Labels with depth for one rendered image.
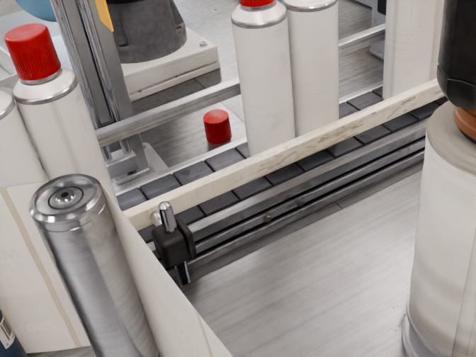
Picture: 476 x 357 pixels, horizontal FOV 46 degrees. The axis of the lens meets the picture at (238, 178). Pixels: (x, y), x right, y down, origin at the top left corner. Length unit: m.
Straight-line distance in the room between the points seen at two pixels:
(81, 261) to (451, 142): 0.20
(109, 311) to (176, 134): 0.46
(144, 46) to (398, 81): 0.39
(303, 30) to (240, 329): 0.27
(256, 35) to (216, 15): 0.60
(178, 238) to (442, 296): 0.22
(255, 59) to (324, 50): 0.07
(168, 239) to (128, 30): 0.46
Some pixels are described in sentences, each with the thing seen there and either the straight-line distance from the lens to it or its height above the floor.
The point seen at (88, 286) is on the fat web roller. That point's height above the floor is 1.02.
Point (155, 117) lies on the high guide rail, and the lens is 0.56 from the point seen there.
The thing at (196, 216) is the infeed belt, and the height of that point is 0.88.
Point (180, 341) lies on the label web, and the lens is 0.30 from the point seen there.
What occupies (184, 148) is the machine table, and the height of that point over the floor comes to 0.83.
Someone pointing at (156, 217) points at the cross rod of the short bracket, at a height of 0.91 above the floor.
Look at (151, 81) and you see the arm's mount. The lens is 0.87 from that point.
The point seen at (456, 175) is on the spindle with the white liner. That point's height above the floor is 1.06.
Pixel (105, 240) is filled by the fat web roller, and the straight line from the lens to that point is 0.31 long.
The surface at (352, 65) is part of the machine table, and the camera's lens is 0.89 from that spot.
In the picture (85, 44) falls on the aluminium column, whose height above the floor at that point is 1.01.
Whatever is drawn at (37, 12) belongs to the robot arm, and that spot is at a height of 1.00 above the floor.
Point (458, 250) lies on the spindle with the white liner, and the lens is 0.33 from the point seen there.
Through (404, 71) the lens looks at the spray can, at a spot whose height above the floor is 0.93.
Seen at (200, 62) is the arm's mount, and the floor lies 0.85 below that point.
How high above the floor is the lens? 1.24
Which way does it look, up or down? 38 degrees down
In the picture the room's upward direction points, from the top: 9 degrees counter-clockwise
